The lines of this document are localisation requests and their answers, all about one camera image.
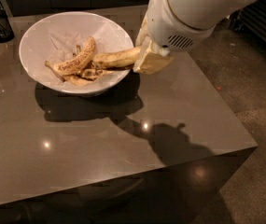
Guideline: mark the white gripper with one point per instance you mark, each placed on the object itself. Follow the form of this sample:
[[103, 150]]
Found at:
[[166, 24]]

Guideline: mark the long yellow banana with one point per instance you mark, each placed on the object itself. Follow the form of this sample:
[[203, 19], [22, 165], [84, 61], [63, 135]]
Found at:
[[118, 59]]

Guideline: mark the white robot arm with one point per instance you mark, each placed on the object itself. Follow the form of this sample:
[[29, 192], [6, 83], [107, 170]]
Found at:
[[203, 14]]

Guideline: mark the small brown-tipped banana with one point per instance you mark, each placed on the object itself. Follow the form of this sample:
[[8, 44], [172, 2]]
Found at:
[[92, 74]]

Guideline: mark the spotted banana on left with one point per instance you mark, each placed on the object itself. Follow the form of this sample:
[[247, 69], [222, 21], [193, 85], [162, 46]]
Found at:
[[77, 63]]

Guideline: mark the lower yellow banana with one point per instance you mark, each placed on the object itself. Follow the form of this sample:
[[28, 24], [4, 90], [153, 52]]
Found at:
[[76, 80]]

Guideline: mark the white paper bowl liner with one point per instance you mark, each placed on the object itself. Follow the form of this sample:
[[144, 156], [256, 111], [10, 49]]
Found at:
[[108, 36]]

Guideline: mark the white ceramic bowl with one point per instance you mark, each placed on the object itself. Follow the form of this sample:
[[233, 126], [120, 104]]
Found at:
[[35, 47]]

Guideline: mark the black slatted appliance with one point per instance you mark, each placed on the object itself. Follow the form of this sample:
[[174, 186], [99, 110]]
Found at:
[[252, 17]]

